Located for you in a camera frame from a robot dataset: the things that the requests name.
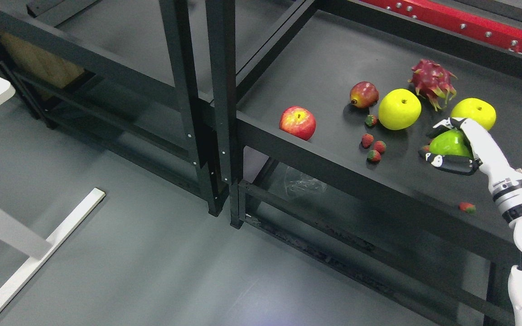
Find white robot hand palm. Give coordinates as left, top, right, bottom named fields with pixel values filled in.
left=458, top=118, right=522, bottom=193

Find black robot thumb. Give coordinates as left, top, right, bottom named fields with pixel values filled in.
left=418, top=150, right=479, bottom=176

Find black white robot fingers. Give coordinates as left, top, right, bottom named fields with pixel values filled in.
left=426, top=117, right=465, bottom=139

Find green apple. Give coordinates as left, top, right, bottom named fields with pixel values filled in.
left=429, top=129, right=473, bottom=158

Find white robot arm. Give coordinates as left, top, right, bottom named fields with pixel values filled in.
left=419, top=117, right=522, bottom=326

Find yellow apple right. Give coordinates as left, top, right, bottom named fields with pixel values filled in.
left=451, top=98, right=497, bottom=131

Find yellow apple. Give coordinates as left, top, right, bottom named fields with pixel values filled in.
left=378, top=88, right=422, bottom=130
left=451, top=98, right=497, bottom=131

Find yellow apple left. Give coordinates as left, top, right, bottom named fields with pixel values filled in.
left=378, top=88, right=422, bottom=130

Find black metal right shelf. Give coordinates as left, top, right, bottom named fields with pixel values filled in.
left=205, top=0, right=522, bottom=326

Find black metal shelf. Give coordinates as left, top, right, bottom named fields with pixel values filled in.
left=0, top=0, right=229, bottom=216
left=205, top=0, right=522, bottom=326

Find red apple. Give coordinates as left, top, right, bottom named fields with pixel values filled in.
left=279, top=106, right=317, bottom=141

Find black metal left shelf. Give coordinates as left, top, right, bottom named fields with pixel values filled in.
left=0, top=0, right=229, bottom=216

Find wooden board behind shelf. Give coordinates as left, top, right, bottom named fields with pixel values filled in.
left=0, top=30, right=85, bottom=88

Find strawberry lone right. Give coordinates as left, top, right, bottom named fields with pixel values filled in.
left=458, top=202, right=477, bottom=214

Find pink dragon fruit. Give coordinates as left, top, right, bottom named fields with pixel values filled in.
left=408, top=58, right=457, bottom=111

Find strawberry middle right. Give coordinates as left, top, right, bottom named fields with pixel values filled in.
left=373, top=140, right=387, bottom=154

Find strawberry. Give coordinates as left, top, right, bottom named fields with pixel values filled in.
left=361, top=133, right=374, bottom=149
left=367, top=150, right=382, bottom=163
left=373, top=140, right=387, bottom=154
left=364, top=114, right=379, bottom=128

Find strawberry top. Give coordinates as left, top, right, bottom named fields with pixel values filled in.
left=364, top=114, right=379, bottom=128

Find strawberry bottom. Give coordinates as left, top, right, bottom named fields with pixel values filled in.
left=367, top=150, right=382, bottom=163

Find strawberry middle left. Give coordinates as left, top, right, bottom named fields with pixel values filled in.
left=361, top=133, right=374, bottom=149

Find red mango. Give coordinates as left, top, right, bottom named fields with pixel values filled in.
left=349, top=81, right=379, bottom=109

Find red metal beam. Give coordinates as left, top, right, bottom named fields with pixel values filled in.
left=365, top=0, right=522, bottom=54

